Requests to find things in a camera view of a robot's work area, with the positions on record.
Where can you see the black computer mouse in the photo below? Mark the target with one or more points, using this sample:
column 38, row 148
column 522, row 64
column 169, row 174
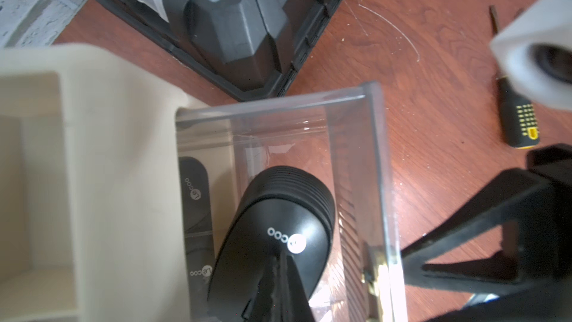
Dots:
column 197, row 228
column 283, row 210

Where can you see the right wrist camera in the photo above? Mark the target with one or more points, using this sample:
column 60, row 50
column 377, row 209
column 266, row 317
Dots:
column 535, row 52

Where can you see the yellow black screwdriver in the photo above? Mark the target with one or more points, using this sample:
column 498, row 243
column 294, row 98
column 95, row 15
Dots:
column 517, row 116

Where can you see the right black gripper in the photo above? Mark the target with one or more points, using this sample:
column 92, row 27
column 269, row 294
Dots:
column 533, row 207

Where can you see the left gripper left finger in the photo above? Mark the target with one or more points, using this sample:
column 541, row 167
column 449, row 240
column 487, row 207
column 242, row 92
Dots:
column 266, row 305

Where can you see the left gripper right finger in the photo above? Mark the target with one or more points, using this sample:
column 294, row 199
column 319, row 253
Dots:
column 293, row 299

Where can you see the transparent grey top drawer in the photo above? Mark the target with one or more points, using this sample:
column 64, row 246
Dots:
column 340, row 137

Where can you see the black plastic toolbox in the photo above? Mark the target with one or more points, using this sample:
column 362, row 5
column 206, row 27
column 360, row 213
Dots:
column 251, row 49

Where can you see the beige drawer organizer cabinet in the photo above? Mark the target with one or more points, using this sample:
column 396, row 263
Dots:
column 91, row 207

